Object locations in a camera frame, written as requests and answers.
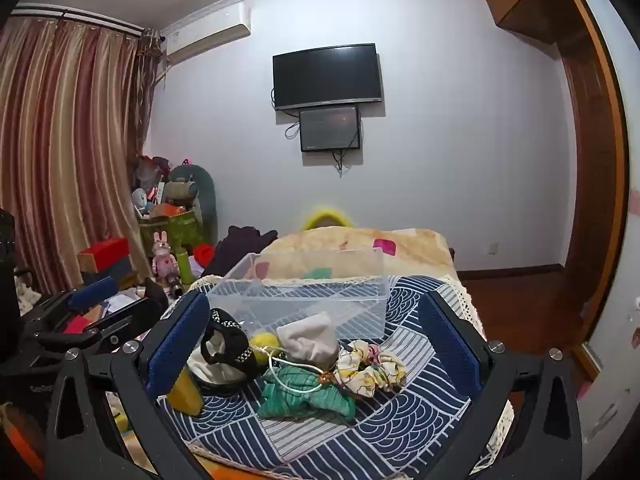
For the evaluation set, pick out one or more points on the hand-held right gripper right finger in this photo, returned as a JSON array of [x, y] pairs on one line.
[[450, 345]]

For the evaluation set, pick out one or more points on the black cylinder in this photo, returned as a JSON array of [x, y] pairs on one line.
[[176, 284]]

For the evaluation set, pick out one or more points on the pink rabbit toy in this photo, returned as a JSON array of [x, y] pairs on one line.
[[165, 260]]

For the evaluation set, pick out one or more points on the small black wall monitor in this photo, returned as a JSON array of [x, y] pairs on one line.
[[330, 129]]

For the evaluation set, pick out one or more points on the pile of toys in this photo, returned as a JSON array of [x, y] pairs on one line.
[[155, 185]]

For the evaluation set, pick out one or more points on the green cardboard box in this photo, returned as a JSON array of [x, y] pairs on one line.
[[175, 230]]

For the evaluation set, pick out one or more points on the curtain rod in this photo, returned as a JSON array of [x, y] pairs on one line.
[[85, 17]]

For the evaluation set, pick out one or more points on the dark purple garment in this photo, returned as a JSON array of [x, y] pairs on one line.
[[237, 247]]

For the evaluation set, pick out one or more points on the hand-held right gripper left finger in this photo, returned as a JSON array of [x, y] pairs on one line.
[[175, 350]]

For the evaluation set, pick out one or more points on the white wall socket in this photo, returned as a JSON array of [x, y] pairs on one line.
[[494, 248]]

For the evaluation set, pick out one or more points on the clear plastic storage box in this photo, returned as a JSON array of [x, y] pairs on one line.
[[300, 300]]

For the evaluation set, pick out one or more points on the white cloth pouch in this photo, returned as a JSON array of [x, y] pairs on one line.
[[307, 342]]

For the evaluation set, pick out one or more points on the wooden door frame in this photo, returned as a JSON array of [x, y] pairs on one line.
[[595, 170]]

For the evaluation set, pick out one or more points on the yellow ball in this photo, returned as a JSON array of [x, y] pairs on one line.
[[264, 346]]

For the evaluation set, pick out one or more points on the red box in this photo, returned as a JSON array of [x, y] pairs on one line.
[[102, 252]]

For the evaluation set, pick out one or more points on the blue and white patterned cloth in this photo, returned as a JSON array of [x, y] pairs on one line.
[[400, 425]]

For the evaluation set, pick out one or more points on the white air conditioner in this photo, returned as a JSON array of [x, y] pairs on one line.
[[210, 30]]

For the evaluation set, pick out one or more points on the beige printed blanket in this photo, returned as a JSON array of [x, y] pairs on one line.
[[425, 250]]

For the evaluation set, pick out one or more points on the grey plush pillow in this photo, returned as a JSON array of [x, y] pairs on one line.
[[205, 200]]

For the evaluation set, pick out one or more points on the yellow plush item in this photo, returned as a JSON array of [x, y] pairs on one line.
[[327, 216]]

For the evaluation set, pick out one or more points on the green knitted cloth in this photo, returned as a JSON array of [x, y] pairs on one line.
[[300, 400]]

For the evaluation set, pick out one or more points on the striped brown curtain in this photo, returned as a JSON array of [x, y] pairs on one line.
[[65, 150]]

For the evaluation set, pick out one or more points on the black wall television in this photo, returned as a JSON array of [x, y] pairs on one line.
[[327, 77]]

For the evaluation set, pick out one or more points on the floral scrunchie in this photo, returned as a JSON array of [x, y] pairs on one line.
[[370, 372]]

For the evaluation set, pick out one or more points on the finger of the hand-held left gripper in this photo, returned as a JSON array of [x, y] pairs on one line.
[[92, 290], [125, 317]]

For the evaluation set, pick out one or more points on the red knit hat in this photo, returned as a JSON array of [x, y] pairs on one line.
[[204, 255]]

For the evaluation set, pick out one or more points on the green bottle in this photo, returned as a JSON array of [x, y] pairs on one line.
[[184, 267]]

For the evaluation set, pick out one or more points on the black white headband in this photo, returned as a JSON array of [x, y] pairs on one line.
[[230, 340]]

